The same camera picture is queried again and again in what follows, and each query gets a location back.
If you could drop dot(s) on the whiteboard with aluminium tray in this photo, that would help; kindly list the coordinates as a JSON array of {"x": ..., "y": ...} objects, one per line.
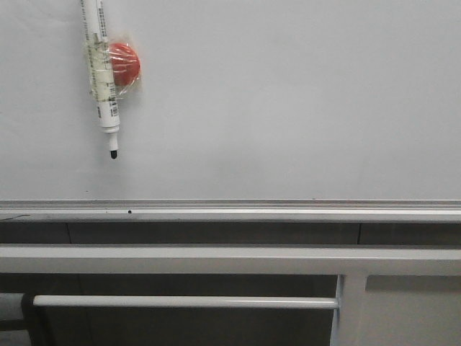
[{"x": 256, "y": 110}]

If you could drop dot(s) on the red round magnet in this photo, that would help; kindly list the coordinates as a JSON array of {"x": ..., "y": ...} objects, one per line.
[{"x": 125, "y": 64}]

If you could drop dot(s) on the white whiteboard marker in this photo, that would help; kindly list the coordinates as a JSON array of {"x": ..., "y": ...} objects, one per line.
[{"x": 102, "y": 81}]

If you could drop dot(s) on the white metal stand frame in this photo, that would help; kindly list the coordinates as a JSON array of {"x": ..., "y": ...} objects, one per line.
[{"x": 352, "y": 266}]

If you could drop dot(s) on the white horizontal rod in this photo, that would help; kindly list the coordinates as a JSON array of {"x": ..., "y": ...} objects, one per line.
[{"x": 188, "y": 301}]

